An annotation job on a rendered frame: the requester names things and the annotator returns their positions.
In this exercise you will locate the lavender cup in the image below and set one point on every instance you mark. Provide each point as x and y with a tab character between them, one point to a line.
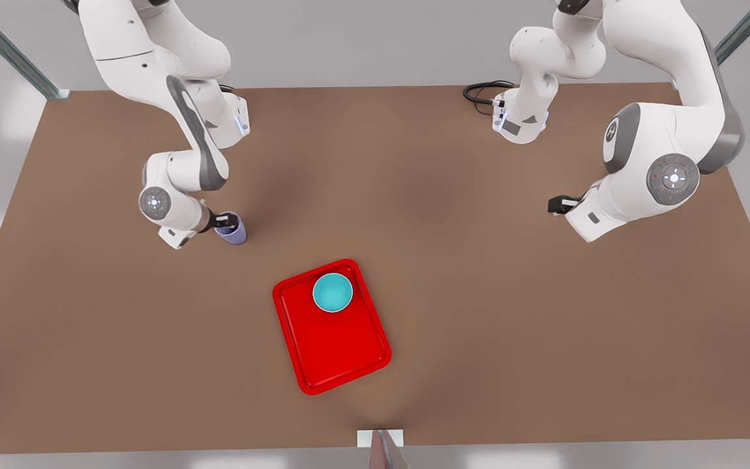
232	230

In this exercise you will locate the teal bowl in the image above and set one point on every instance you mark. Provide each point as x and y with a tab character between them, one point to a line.
333	292

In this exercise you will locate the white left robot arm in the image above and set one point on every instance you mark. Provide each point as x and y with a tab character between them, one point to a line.
661	130

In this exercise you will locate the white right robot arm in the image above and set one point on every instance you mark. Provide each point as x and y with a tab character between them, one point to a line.
173	65

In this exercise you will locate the red tray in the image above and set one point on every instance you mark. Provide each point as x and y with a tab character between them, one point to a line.
331	326

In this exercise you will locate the silver frame post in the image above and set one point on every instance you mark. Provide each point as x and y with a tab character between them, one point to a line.
385	449
7	49
743	29

